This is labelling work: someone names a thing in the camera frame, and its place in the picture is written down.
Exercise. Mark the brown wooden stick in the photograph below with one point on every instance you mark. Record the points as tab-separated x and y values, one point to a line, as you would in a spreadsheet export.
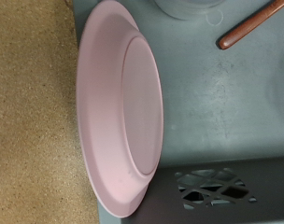
251	23

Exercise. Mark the pink plastic plate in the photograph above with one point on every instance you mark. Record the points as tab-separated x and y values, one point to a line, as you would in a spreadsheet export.
110	109

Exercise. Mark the grey plastic crate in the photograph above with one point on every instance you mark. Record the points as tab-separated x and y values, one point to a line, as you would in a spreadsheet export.
210	109

